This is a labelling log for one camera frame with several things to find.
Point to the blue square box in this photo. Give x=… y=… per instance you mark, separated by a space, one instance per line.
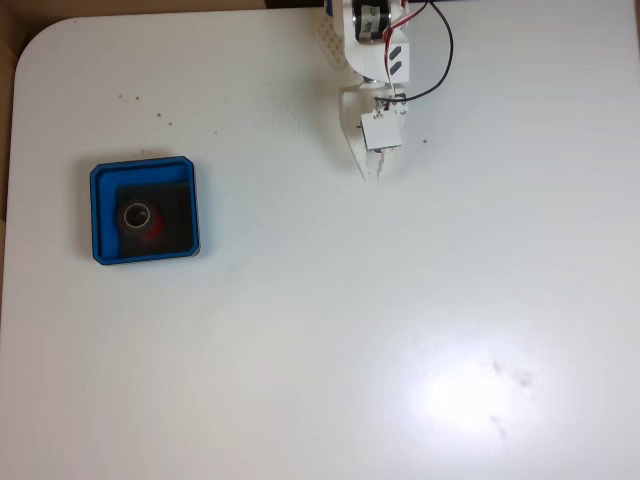
x=102 y=215

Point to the white square camera box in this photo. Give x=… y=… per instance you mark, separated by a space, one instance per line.
x=382 y=131

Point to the blue clamp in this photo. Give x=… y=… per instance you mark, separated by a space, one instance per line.
x=328 y=6

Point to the red tape roll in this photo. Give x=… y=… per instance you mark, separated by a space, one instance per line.
x=159 y=226

